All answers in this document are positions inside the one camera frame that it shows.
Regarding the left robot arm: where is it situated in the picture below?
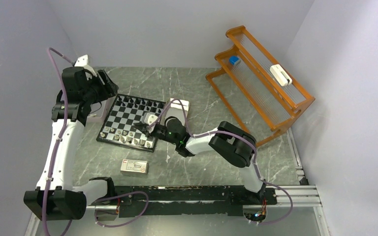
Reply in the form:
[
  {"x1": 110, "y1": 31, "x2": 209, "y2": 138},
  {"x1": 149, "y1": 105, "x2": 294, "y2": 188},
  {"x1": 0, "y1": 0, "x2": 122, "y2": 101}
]
[{"x1": 23, "y1": 66, "x2": 119, "y2": 221}]

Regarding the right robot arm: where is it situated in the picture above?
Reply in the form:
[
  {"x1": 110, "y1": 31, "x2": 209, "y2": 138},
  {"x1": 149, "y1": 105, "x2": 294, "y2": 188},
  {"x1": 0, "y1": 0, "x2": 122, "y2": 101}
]
[{"x1": 132, "y1": 114, "x2": 266, "y2": 204}]

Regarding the black white chess board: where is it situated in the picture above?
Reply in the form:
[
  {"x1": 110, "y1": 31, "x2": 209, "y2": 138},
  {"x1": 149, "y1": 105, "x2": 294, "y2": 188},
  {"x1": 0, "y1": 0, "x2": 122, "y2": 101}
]
[{"x1": 96, "y1": 94, "x2": 166, "y2": 152}]

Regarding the small printed card box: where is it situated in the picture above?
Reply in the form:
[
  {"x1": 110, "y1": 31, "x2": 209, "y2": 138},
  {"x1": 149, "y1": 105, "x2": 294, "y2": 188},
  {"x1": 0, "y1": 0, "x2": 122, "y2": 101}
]
[{"x1": 121, "y1": 159, "x2": 149, "y2": 174}]

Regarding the blue small block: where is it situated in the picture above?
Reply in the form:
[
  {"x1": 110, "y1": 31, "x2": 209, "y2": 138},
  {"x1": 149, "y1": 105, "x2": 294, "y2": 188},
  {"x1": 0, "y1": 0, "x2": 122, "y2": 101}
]
[{"x1": 228, "y1": 56, "x2": 241, "y2": 66}]

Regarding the orange wooden rack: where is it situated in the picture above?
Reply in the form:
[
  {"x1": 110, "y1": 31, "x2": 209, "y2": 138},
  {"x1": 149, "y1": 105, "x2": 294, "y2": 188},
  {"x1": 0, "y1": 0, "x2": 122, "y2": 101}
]
[{"x1": 206, "y1": 26, "x2": 315, "y2": 147}]

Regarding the white plastic device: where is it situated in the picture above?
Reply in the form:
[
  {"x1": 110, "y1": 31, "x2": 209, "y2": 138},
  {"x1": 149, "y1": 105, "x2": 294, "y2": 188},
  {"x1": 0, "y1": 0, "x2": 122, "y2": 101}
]
[{"x1": 270, "y1": 64, "x2": 292, "y2": 87}]

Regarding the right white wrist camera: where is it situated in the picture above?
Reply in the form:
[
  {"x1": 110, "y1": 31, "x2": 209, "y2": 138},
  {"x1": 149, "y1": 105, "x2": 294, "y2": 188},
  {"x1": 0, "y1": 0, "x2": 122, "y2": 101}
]
[{"x1": 142, "y1": 113, "x2": 158, "y2": 125}]

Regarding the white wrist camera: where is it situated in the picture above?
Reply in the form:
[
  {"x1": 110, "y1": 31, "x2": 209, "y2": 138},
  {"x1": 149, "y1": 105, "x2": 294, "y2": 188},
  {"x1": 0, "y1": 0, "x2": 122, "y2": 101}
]
[
  {"x1": 142, "y1": 113, "x2": 158, "y2": 125},
  {"x1": 73, "y1": 54, "x2": 97, "y2": 77}
]

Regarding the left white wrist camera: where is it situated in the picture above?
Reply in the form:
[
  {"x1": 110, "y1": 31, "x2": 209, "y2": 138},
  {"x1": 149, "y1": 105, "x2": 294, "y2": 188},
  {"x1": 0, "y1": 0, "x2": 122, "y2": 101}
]
[{"x1": 73, "y1": 54, "x2": 97, "y2": 77}]

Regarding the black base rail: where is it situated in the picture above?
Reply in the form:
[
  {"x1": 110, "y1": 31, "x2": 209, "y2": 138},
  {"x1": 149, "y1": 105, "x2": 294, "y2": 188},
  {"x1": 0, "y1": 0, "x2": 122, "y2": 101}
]
[{"x1": 93, "y1": 185, "x2": 278, "y2": 218}]

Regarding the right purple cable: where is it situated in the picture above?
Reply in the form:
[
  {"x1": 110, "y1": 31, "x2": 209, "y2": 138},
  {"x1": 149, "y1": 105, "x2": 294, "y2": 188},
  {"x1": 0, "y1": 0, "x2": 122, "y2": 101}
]
[{"x1": 148, "y1": 98, "x2": 294, "y2": 226}]

